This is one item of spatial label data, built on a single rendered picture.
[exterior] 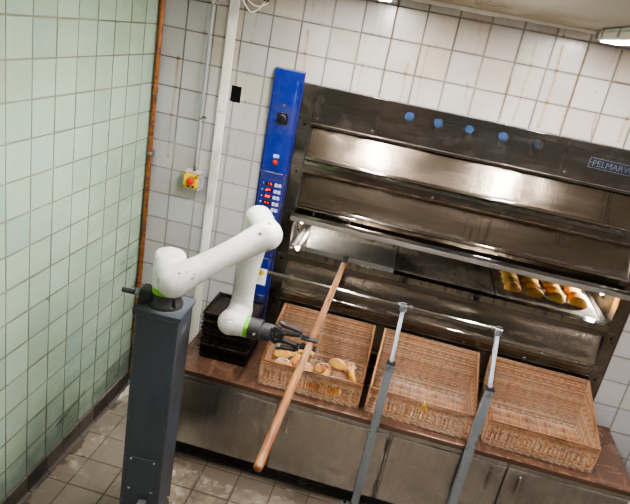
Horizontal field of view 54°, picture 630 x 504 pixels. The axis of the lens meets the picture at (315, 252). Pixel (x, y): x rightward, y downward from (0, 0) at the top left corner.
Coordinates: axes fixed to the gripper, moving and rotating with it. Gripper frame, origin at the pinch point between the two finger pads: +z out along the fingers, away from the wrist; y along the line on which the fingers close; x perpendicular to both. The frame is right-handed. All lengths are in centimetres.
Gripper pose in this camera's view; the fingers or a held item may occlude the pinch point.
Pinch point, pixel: (309, 343)
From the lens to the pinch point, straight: 258.5
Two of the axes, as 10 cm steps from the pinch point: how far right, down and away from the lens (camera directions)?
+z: 9.6, 2.4, -1.3
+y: -1.8, 9.2, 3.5
